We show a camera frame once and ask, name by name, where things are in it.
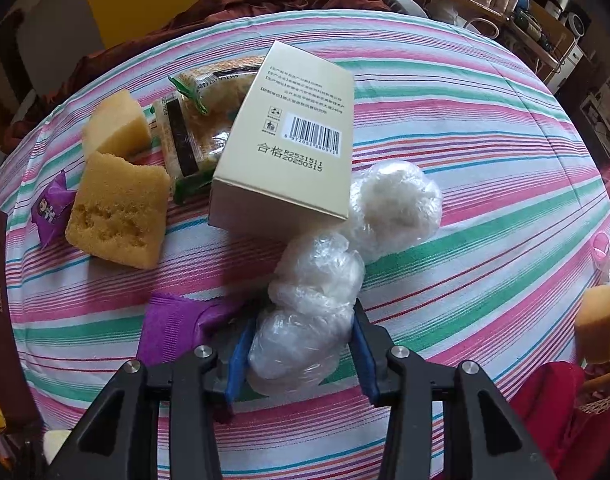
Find clear snack packet green edges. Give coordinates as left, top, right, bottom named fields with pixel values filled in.
left=152, top=57, right=263, bottom=206

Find small yellow sponge block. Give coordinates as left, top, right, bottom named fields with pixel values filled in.
left=574, top=282, right=610, bottom=366

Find purple pleated packet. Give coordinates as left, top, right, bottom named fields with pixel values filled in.
left=135, top=292, right=246, bottom=426

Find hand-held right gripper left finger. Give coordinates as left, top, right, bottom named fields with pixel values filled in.
left=47, top=305, right=258, bottom=480

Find small purple candy packet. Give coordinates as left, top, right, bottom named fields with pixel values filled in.
left=30, top=170, right=74, bottom=250

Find large porous yellow sponge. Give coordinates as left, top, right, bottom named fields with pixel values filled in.
left=65, top=150, right=172, bottom=270

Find smooth pale yellow sponge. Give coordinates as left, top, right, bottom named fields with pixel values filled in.
left=81, top=89, right=154, bottom=161

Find white round speaker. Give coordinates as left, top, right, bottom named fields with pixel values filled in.
left=567, top=10, right=593, bottom=41

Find yellow transparent container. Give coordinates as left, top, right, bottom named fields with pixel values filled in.
left=0, top=202, right=40, bottom=431

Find clear plastic wrap ball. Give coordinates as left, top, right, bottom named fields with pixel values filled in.
left=269, top=234, right=366, bottom=317
left=342, top=161, right=443, bottom=264
left=247, top=305, right=356, bottom=397

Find beige cardboard box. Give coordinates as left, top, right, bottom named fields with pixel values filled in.
left=207, top=40, right=356, bottom=238

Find red garment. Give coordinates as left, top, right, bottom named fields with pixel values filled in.
left=510, top=362, right=610, bottom=480

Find red-brown quilt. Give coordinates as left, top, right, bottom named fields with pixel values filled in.
left=5, top=0, right=396, bottom=161

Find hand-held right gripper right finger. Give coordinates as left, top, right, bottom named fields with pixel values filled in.
left=352, top=299, right=558, bottom=480

